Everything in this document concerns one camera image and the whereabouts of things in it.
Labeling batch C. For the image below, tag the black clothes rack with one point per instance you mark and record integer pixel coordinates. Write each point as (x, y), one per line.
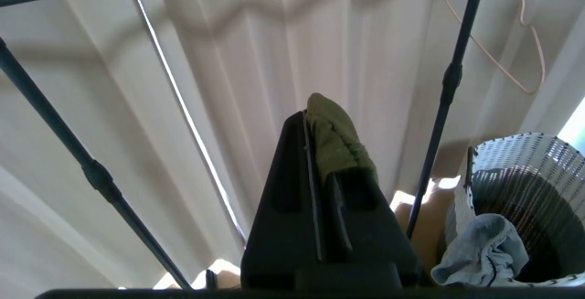
(98, 178)

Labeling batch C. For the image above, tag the pale grey shorts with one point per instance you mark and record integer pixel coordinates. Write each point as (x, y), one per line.
(480, 253)

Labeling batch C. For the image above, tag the white laundry basket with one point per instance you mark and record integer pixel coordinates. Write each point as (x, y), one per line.
(525, 157)

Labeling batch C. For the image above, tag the pink clothes hanger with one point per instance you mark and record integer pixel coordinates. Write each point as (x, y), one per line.
(541, 52)

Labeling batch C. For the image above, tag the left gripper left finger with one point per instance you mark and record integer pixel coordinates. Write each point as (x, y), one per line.
(285, 226)

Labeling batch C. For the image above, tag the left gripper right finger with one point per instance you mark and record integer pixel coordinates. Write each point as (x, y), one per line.
(370, 239)

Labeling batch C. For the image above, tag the beige curtain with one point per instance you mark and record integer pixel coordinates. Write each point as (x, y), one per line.
(297, 52)

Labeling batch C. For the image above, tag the green sleeveless shirt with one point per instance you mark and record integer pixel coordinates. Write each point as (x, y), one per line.
(336, 143)

